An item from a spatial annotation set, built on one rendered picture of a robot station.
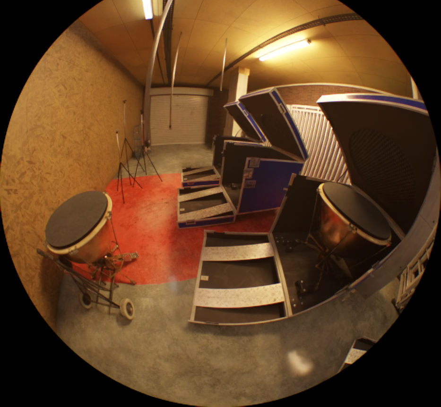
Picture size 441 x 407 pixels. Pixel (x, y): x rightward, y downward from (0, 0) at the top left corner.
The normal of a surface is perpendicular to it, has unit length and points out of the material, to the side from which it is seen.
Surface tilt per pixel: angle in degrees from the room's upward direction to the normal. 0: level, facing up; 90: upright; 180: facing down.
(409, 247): 90
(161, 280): 0
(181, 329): 0
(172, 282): 0
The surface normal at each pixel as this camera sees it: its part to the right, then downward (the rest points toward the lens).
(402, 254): -0.94, 0.08
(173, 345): 0.09, -0.88
